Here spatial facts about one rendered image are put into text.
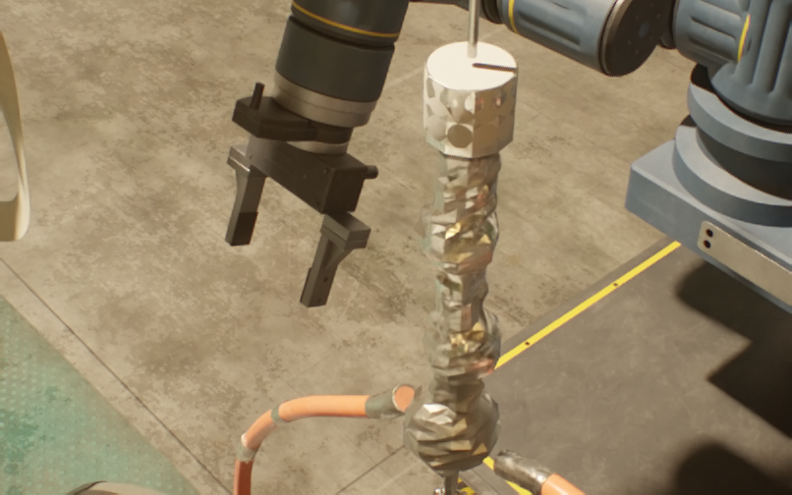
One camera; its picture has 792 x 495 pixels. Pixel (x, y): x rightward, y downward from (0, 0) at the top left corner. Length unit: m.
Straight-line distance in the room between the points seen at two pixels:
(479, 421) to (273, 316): 1.96
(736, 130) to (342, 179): 0.58
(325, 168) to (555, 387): 0.88
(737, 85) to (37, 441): 1.48
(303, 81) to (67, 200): 1.83
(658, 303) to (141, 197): 1.33
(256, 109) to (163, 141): 1.94
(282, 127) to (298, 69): 0.06
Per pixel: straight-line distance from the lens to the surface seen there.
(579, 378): 1.94
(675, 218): 1.64
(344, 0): 1.10
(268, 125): 1.11
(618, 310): 2.06
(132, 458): 2.31
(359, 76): 1.12
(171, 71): 3.32
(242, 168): 1.25
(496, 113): 0.45
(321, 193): 1.14
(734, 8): 1.49
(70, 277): 2.70
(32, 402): 2.45
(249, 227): 1.28
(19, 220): 1.24
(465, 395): 0.56
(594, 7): 1.12
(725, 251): 1.61
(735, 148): 1.54
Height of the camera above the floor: 1.77
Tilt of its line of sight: 40 degrees down
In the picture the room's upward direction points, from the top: straight up
